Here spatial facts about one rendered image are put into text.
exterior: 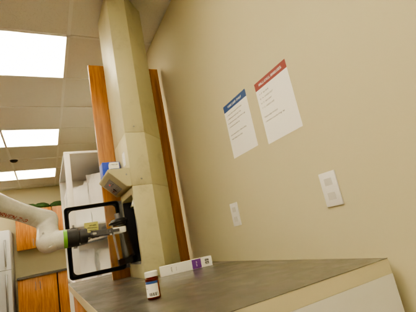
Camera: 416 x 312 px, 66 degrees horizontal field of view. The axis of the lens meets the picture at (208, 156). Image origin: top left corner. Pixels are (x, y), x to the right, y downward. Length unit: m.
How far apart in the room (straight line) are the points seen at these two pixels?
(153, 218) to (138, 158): 0.33
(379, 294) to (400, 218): 0.21
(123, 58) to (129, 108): 0.32
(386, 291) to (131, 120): 1.42
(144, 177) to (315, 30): 1.10
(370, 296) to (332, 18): 0.82
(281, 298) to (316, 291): 0.10
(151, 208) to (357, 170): 1.07
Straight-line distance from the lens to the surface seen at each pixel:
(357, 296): 0.94
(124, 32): 2.14
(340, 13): 1.16
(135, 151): 1.79
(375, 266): 0.99
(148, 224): 1.73
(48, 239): 1.76
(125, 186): 1.75
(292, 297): 0.80
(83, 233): 1.79
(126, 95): 1.91
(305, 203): 1.24
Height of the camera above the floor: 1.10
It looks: 13 degrees up
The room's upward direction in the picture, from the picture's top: 11 degrees counter-clockwise
